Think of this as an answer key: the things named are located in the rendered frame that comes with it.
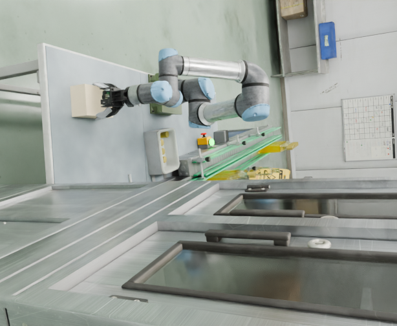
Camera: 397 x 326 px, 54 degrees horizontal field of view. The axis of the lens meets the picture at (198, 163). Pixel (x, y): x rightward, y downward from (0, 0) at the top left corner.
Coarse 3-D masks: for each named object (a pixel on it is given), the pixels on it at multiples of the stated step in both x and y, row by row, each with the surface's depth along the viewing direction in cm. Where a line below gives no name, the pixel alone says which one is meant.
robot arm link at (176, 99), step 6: (162, 78) 148; (168, 78) 148; (174, 78) 148; (174, 84) 148; (174, 90) 148; (174, 96) 148; (180, 96) 152; (168, 102) 147; (174, 102) 149; (180, 102) 153
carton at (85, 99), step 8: (72, 88) 152; (80, 88) 150; (88, 88) 151; (96, 88) 155; (72, 96) 152; (80, 96) 150; (88, 96) 150; (96, 96) 155; (72, 104) 152; (80, 104) 150; (88, 104) 150; (96, 104) 155; (72, 112) 152; (80, 112) 151; (88, 112) 150; (96, 112) 154
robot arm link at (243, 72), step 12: (168, 48) 148; (168, 60) 148; (180, 60) 150; (192, 60) 152; (204, 60) 154; (216, 60) 157; (240, 60) 162; (168, 72) 148; (180, 72) 151; (192, 72) 153; (204, 72) 154; (216, 72) 156; (228, 72) 158; (240, 72) 160; (252, 72) 160; (264, 72) 163
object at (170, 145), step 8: (168, 128) 203; (160, 144) 194; (168, 144) 210; (176, 144) 208; (160, 152) 194; (168, 152) 211; (176, 152) 209; (168, 160) 212; (176, 160) 210; (168, 168) 206; (176, 168) 207
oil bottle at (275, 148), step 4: (264, 148) 324; (268, 148) 322; (272, 148) 321; (276, 148) 319; (280, 148) 318; (284, 148) 318; (288, 148) 316; (292, 148) 316; (260, 152) 326; (264, 152) 324; (268, 152) 323; (272, 152) 321; (276, 152) 320
